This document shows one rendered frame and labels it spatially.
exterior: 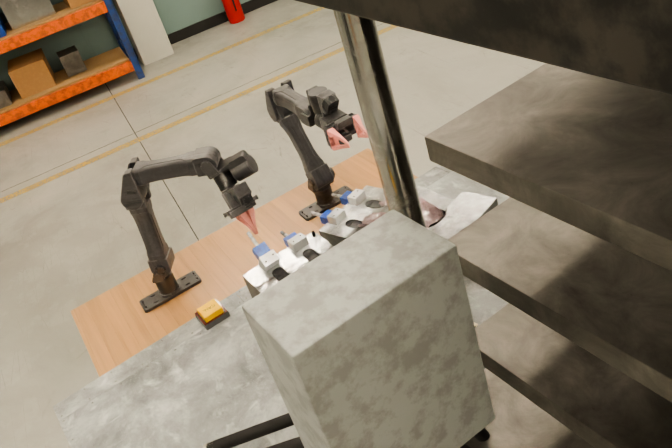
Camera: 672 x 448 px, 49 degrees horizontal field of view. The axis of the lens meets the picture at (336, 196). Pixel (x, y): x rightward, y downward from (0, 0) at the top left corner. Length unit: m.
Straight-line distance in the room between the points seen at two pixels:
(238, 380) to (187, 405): 0.14
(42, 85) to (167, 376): 4.97
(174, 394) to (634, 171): 1.39
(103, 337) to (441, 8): 1.76
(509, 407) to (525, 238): 0.51
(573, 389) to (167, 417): 1.05
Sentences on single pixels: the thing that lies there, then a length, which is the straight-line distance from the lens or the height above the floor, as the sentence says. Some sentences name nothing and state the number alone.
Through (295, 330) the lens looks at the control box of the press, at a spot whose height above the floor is 1.47.
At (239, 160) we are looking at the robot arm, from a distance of 2.09.
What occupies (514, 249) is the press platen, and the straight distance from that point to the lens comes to 1.37.
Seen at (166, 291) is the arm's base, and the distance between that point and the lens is 2.40.
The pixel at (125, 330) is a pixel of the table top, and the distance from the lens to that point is 2.39.
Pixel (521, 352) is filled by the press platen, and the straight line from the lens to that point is 1.54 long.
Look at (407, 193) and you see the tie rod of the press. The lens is 1.33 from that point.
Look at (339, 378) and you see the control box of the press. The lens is 1.09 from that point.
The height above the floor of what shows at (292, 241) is 0.92.
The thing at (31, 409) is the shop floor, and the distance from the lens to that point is 3.69.
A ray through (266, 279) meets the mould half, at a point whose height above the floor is 0.89.
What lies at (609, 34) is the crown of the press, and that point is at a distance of 0.73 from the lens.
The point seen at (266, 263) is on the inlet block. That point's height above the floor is 0.92.
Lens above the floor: 2.15
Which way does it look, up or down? 32 degrees down
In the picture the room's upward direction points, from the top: 18 degrees counter-clockwise
